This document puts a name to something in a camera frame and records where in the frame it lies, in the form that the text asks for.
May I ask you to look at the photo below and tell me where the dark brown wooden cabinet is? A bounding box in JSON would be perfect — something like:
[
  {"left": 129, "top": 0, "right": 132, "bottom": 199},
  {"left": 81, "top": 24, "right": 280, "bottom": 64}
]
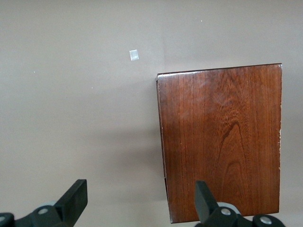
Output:
[{"left": 156, "top": 62, "right": 284, "bottom": 224}]

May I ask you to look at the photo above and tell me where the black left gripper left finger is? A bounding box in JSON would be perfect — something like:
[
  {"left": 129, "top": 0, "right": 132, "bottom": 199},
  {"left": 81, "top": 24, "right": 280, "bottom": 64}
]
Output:
[{"left": 0, "top": 179, "right": 88, "bottom": 227}]

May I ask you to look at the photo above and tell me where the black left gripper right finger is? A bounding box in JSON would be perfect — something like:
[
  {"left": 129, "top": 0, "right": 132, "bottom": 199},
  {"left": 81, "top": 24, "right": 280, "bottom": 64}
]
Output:
[{"left": 194, "top": 181, "right": 285, "bottom": 227}]

